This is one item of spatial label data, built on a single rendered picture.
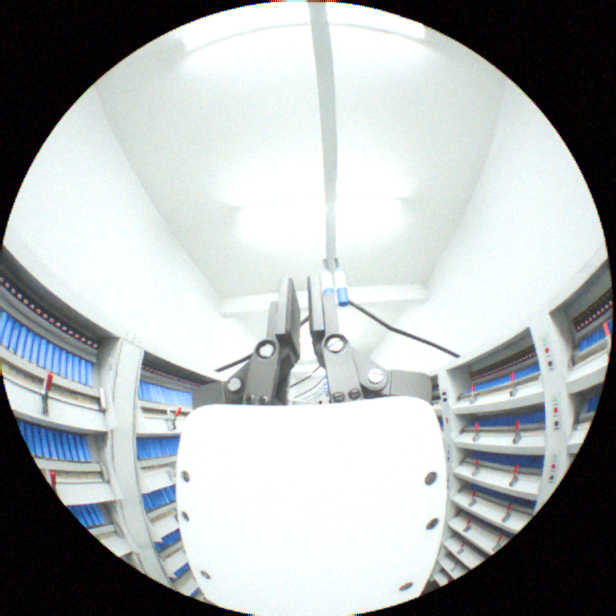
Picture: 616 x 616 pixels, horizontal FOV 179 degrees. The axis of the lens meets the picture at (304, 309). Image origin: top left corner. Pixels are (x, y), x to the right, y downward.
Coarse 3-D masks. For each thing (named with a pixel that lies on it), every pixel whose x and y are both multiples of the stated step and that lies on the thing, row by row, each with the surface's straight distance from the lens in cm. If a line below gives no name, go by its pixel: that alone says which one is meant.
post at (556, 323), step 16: (544, 304) 76; (528, 320) 80; (544, 320) 76; (560, 320) 85; (560, 336) 79; (560, 352) 76; (544, 368) 79; (560, 368) 76; (544, 384) 80; (560, 384) 77; (560, 400) 78; (576, 400) 88; (560, 432) 81; (560, 448) 83; (544, 464) 88; (560, 464) 86; (544, 480) 91; (560, 480) 88; (544, 496) 94
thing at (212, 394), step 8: (208, 384) 10; (216, 384) 10; (224, 384) 10; (200, 392) 10; (208, 392) 10; (216, 392) 10; (224, 392) 10; (192, 400) 11; (200, 400) 10; (208, 400) 10; (216, 400) 10; (224, 400) 10; (232, 400) 10; (240, 400) 9; (192, 408) 10
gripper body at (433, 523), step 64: (192, 448) 8; (256, 448) 7; (320, 448) 6; (384, 448) 7; (192, 512) 9; (256, 512) 7; (320, 512) 7; (384, 512) 7; (256, 576) 8; (320, 576) 8; (384, 576) 8
